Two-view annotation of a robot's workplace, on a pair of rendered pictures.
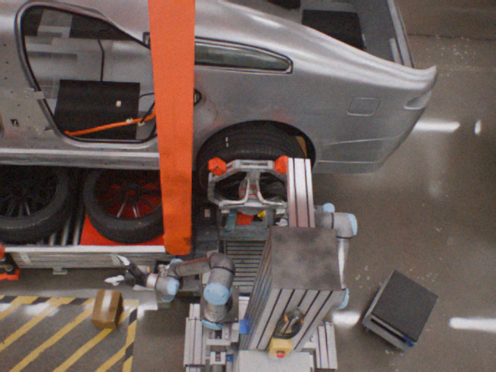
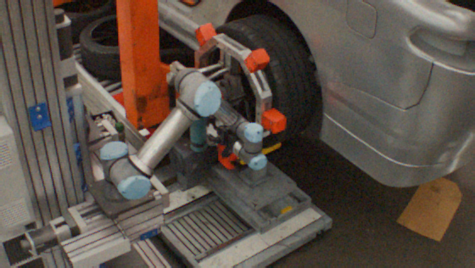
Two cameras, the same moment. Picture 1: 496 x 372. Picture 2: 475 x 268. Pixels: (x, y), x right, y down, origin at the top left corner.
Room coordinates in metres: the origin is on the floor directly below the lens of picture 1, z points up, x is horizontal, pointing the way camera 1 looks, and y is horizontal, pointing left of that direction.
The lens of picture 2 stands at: (0.71, -2.33, 2.50)
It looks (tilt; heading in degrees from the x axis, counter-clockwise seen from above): 37 degrees down; 63
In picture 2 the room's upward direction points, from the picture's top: 1 degrees clockwise
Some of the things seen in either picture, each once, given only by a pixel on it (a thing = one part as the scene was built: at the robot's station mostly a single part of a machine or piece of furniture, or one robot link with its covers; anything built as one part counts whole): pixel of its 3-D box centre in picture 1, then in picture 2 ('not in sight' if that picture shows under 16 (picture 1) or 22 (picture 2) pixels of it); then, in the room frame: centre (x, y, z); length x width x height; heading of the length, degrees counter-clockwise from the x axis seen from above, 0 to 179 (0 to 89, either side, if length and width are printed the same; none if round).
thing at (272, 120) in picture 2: not in sight; (273, 120); (1.92, -0.35, 0.85); 0.09 x 0.08 x 0.07; 101
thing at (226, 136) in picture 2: not in sight; (230, 137); (1.68, -0.39, 0.86); 0.12 x 0.08 x 0.09; 101
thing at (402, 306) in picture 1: (398, 312); not in sight; (1.46, -1.26, 0.17); 0.43 x 0.36 x 0.34; 155
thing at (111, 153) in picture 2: not in sight; (115, 160); (1.13, -0.48, 0.98); 0.13 x 0.12 x 0.14; 96
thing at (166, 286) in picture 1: (167, 285); not in sight; (0.96, 0.29, 1.21); 0.11 x 0.08 x 0.09; 84
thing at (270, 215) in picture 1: (245, 217); (259, 192); (2.03, -0.06, 0.13); 0.50 x 0.36 x 0.10; 101
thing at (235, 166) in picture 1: (249, 187); (231, 91); (1.86, -0.05, 0.85); 0.54 x 0.07 x 0.54; 101
